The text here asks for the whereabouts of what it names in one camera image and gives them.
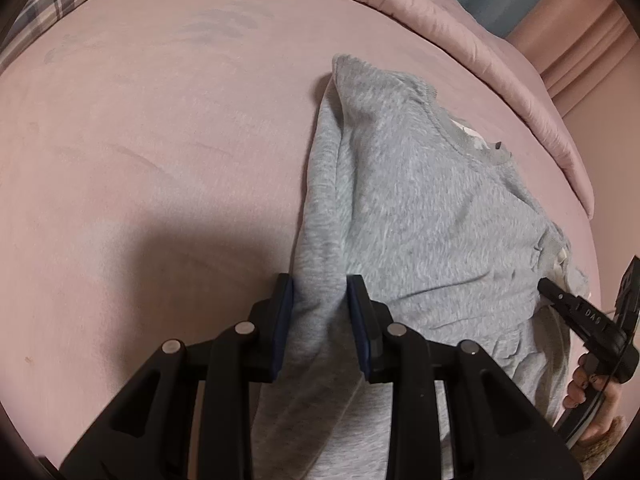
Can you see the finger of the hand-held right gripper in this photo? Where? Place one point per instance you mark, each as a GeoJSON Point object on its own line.
{"type": "Point", "coordinates": [575, 310]}

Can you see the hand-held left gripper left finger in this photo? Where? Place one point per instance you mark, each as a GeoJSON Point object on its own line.
{"type": "Point", "coordinates": [284, 325]}

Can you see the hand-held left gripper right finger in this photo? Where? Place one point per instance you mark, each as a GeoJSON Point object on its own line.
{"type": "Point", "coordinates": [358, 325]}

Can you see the grey sweatshirt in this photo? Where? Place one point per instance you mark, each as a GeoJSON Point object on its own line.
{"type": "Point", "coordinates": [415, 200]}

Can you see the person's right forearm fuzzy sleeve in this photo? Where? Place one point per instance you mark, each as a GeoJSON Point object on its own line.
{"type": "Point", "coordinates": [607, 442]}

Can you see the person's right hand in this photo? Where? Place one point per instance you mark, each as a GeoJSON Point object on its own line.
{"type": "Point", "coordinates": [597, 425]}

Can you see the pink bed sheet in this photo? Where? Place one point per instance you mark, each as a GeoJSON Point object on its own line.
{"type": "Point", "coordinates": [150, 160]}

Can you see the pink curtain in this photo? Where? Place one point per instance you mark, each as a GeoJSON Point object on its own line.
{"type": "Point", "coordinates": [590, 45]}

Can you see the pink quilted comforter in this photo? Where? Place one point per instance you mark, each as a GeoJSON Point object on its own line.
{"type": "Point", "coordinates": [450, 25]}

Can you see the plaid pillow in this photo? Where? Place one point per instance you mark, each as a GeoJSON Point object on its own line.
{"type": "Point", "coordinates": [55, 5]}

